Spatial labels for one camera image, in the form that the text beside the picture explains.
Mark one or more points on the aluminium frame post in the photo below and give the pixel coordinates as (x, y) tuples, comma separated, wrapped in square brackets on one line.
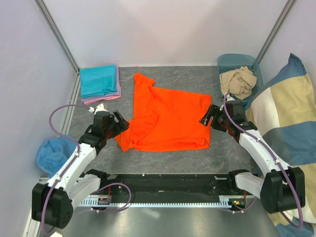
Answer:
[(57, 34), (275, 29)]

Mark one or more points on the orange t-shirt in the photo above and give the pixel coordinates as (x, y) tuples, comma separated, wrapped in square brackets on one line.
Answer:
[(165, 120)]

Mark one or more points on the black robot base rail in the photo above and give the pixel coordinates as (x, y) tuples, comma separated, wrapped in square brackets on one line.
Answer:
[(168, 188)]

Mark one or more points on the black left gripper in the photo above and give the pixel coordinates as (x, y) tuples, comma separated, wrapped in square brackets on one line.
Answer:
[(120, 126)]

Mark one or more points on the right aluminium frame post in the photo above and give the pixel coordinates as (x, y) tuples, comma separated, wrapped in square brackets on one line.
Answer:
[(275, 29)]

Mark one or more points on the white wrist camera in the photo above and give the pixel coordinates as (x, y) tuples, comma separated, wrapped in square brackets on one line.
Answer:
[(228, 97), (100, 108)]

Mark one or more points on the blue beige checkered pillow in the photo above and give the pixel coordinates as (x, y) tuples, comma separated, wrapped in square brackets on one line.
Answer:
[(284, 112)]

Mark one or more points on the folded purple t-shirt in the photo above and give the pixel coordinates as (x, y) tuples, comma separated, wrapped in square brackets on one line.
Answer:
[(118, 86)]

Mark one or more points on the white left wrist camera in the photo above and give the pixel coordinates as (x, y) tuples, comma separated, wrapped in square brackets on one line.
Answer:
[(100, 108)]

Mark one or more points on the crumpled blue cloth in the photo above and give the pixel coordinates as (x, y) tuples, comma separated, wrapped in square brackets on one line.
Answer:
[(53, 153)]

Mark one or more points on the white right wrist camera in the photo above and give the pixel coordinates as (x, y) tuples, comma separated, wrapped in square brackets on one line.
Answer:
[(228, 97)]

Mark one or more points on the grey slotted cable duct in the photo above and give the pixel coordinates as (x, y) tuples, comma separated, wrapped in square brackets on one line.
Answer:
[(98, 202)]

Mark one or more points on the teal plastic bin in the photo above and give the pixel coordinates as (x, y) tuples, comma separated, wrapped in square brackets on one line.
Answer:
[(228, 62)]

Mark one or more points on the crumpled beige t-shirt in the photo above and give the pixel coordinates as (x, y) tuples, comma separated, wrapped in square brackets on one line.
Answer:
[(238, 82)]

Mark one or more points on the folded pink t-shirt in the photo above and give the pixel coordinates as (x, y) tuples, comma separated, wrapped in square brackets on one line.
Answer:
[(91, 100)]

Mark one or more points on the left aluminium frame post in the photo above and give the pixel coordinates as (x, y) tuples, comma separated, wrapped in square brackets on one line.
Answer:
[(57, 34)]

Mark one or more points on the folded turquoise t-shirt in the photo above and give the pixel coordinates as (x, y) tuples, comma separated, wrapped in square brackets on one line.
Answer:
[(98, 81)]

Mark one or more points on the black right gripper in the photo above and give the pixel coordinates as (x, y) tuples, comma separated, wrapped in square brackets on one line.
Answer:
[(212, 111)]

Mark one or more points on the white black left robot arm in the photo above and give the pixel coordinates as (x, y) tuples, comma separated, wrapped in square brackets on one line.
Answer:
[(54, 202)]

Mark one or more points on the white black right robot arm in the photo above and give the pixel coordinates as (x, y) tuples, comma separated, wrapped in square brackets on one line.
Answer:
[(282, 187)]

